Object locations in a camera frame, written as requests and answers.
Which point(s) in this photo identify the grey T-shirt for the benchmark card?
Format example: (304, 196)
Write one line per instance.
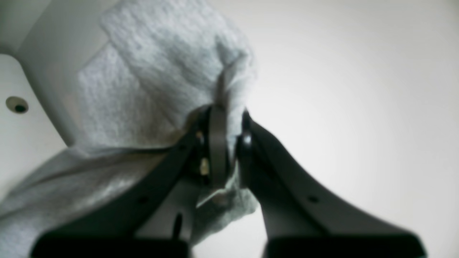
(139, 95)

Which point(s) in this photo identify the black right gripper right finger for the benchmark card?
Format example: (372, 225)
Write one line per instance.
(302, 218)

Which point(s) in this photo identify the right table cable grommet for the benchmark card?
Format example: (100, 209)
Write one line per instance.
(17, 104)

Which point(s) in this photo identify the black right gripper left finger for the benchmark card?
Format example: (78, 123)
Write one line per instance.
(154, 218)

